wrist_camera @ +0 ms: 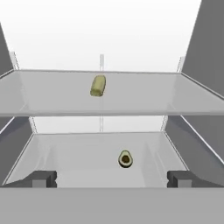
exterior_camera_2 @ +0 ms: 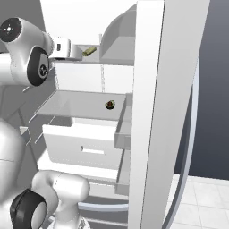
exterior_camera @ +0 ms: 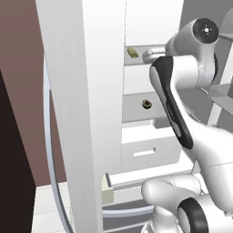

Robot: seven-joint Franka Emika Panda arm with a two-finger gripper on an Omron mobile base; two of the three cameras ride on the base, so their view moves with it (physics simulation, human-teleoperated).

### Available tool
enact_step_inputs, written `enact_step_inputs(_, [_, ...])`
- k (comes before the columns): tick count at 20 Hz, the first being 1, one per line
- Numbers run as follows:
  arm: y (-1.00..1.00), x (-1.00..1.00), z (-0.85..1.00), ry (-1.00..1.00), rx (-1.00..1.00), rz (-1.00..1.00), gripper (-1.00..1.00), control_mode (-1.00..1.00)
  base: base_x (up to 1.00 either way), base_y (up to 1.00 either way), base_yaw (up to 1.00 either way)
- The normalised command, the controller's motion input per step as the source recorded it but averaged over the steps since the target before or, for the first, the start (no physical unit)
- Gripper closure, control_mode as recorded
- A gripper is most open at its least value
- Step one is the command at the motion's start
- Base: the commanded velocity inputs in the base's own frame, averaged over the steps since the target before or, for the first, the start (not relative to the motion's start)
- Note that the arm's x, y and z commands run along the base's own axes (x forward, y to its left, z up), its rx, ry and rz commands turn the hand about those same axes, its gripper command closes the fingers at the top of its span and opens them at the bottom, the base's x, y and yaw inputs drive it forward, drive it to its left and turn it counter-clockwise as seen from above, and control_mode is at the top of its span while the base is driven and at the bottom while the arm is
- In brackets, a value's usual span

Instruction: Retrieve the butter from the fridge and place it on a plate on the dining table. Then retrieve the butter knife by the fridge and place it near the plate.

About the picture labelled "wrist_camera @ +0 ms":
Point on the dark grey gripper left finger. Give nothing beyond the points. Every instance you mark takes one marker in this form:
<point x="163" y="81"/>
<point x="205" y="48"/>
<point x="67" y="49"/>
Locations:
<point x="43" y="178"/>

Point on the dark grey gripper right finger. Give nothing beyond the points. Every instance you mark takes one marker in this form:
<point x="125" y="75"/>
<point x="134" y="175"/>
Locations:
<point x="180" y="178"/>

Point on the yellow butter stick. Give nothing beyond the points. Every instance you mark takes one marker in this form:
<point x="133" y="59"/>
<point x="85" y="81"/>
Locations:
<point x="98" y="85"/>

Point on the glass fridge shelf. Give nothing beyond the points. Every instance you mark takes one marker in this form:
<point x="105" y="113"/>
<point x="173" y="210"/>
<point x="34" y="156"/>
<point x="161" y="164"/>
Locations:
<point x="110" y="93"/>

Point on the white fridge interior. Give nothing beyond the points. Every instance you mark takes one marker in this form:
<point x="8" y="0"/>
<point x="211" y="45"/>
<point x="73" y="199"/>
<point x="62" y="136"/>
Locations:
<point x="116" y="38"/>

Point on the halved green avocado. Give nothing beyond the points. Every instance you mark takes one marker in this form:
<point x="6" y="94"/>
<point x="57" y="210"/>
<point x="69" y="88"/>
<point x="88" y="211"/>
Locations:
<point x="125" y="159"/>

